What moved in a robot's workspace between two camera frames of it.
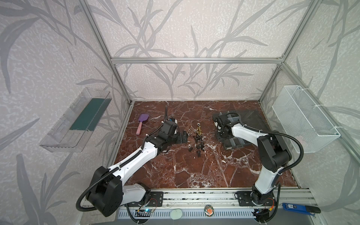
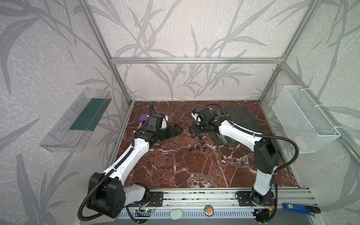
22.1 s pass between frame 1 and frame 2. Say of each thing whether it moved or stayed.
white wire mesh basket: stayed
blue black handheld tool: stayed
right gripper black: moved
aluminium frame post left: stayed
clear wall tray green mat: stayed
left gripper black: moved
